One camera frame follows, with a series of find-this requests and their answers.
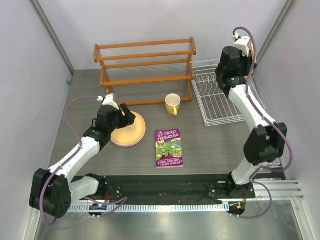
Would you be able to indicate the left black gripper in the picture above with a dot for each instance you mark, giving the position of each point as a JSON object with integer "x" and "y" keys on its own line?
{"x": 129, "y": 118}

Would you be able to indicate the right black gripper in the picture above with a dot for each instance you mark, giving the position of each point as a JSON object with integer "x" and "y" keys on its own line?
{"x": 248, "y": 63}

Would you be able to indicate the yellow plate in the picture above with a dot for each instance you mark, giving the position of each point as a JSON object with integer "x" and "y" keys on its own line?
{"x": 251, "y": 65}
{"x": 131, "y": 133}

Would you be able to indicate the purple plate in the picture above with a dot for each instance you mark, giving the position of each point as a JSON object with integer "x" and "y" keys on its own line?
{"x": 128, "y": 145}

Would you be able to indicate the white wire dish rack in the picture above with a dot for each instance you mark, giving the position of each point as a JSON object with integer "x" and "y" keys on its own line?
{"x": 215, "y": 107}

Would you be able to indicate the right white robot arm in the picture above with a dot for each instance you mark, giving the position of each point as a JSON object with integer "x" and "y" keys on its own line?
{"x": 265, "y": 142}

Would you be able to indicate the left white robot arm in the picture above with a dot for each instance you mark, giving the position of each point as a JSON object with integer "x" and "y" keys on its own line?
{"x": 53, "y": 190}

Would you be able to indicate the orange wooden shelf rack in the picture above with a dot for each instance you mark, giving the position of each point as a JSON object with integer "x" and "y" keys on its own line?
{"x": 166, "y": 64}

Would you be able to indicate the yellow mug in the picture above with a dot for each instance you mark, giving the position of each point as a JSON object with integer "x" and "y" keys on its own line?
{"x": 172, "y": 103}

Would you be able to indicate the purple treehouse book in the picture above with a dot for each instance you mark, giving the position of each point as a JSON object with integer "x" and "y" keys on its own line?
{"x": 168, "y": 149}

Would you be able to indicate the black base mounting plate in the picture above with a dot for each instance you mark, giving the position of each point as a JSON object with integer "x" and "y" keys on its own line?
{"x": 173, "y": 190}

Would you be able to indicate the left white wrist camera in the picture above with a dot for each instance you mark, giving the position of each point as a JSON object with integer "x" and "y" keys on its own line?
{"x": 108, "y": 100}

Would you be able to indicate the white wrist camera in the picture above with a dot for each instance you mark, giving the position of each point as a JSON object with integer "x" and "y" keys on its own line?
{"x": 242, "y": 44}
{"x": 108, "y": 100}

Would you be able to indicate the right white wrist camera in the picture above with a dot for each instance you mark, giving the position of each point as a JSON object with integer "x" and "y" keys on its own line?
{"x": 242, "y": 44}

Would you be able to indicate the white slotted cable duct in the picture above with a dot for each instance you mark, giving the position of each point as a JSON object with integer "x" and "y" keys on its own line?
{"x": 90, "y": 207}

